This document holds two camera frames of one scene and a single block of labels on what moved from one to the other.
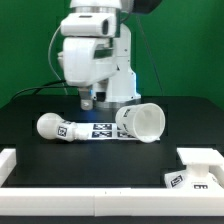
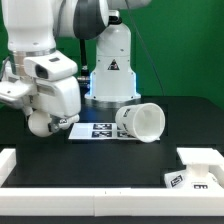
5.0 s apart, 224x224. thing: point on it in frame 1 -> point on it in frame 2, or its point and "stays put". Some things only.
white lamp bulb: [52, 126] -> [38, 123]
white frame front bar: [109, 202] stays put
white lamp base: [197, 175] stays put
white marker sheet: [103, 131] stays put
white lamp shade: [144, 122] stays put
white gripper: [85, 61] -> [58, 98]
